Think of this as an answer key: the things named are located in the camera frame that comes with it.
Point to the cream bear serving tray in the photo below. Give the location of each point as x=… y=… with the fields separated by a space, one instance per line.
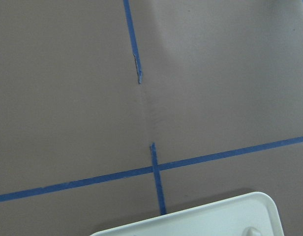
x=251 y=214

